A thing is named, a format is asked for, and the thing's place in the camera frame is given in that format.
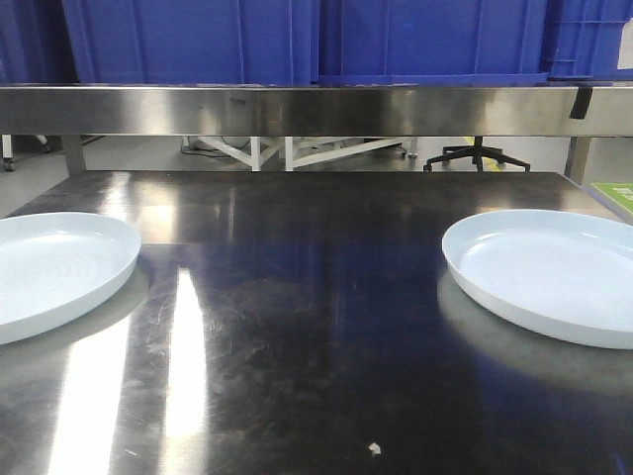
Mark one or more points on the light blue plate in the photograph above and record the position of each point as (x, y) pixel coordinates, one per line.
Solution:
(561, 274)
(56, 267)

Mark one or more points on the stainless steel shelf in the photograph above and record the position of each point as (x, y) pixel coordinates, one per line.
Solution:
(383, 111)

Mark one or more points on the blue left shelf crate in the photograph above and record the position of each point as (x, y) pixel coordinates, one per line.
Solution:
(269, 43)

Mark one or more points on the black office chair base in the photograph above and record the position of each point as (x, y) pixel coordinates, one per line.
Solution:
(477, 151)

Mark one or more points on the large blue middle crate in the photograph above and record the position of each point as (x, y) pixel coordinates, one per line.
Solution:
(487, 43)

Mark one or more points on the small paper scrap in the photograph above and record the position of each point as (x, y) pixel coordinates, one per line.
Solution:
(375, 448)

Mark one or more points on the black tape strip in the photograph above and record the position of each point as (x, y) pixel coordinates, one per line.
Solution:
(581, 103)

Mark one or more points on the blue crate with label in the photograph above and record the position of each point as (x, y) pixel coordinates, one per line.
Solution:
(588, 40)

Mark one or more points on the white table frame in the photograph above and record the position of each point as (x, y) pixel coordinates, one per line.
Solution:
(296, 152)

